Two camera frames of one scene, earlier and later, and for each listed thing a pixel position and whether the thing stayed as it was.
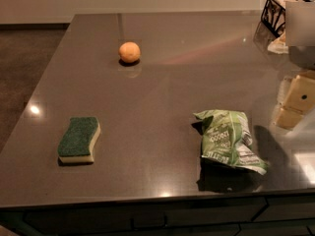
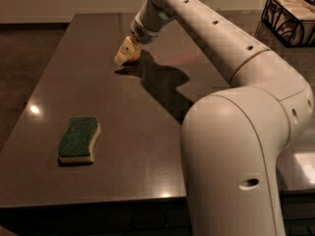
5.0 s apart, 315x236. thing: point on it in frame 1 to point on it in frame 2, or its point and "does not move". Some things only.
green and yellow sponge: x=78 y=142 does not move
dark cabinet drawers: x=284 y=214 does not move
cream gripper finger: x=301 y=92 to x=141 y=34
